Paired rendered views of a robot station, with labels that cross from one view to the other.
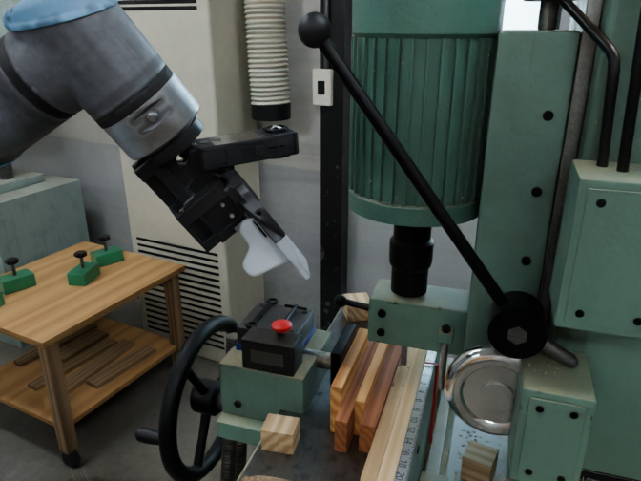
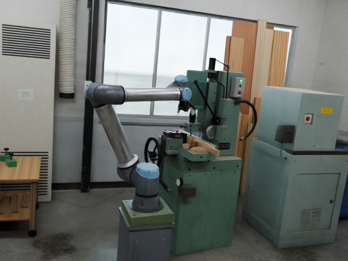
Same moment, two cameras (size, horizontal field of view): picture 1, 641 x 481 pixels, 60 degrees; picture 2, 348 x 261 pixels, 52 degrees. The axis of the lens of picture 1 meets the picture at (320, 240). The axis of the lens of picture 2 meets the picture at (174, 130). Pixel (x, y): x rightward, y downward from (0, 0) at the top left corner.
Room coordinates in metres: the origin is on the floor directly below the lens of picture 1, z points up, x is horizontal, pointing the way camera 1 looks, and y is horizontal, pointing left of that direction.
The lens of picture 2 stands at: (-1.21, 2.14, 1.57)
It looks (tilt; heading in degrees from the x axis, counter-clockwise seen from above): 11 degrees down; 313
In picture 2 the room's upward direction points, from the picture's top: 5 degrees clockwise
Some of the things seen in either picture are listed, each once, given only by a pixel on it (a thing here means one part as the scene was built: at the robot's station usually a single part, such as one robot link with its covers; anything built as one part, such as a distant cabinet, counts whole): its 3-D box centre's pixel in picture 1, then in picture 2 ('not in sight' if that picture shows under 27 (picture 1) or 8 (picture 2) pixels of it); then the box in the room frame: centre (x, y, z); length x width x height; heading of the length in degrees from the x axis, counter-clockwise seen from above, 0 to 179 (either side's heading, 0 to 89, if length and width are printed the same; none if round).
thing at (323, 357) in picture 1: (324, 360); (179, 138); (0.72, -0.01, 0.95); 0.09 x 0.07 x 0.09; 162
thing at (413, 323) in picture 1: (420, 321); (193, 128); (0.70, -0.14, 1.03); 0.14 x 0.07 x 0.09; 72
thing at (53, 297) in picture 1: (75, 330); (4, 189); (1.86, 0.95, 0.32); 0.66 x 0.57 x 0.64; 152
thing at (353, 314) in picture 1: (357, 306); not in sight; (0.94, -0.07, 0.92); 0.05 x 0.04 x 0.04; 98
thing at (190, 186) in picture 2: not in sight; (187, 190); (0.50, 0.09, 0.58); 0.12 x 0.08 x 0.08; 72
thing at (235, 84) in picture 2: not in sight; (237, 87); (0.47, -0.39, 1.40); 0.10 x 0.06 x 0.16; 72
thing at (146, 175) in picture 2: not in sight; (146, 177); (0.41, 0.61, 0.81); 0.17 x 0.15 x 0.18; 174
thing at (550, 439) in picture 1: (547, 416); (220, 132); (0.50, -0.25, 1.02); 0.09 x 0.07 x 0.12; 162
